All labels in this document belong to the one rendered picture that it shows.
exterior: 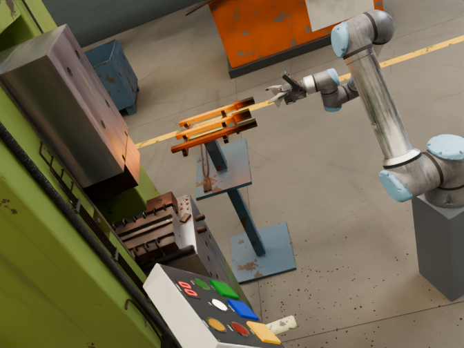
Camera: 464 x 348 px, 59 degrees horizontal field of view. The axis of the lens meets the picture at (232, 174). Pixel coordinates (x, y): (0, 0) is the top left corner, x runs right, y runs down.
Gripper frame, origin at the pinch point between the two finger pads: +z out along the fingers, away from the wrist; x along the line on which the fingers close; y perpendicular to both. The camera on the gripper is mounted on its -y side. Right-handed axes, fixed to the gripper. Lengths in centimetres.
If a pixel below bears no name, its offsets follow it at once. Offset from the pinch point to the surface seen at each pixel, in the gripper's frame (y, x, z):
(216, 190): 26, -31, 37
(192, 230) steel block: 9, -73, 40
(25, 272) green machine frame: -34, -120, 67
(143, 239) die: 2, -79, 58
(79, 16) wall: 43, 670, 346
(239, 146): 26.4, 2.7, 23.2
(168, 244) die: 3, -84, 47
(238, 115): -0.6, -12.6, 15.1
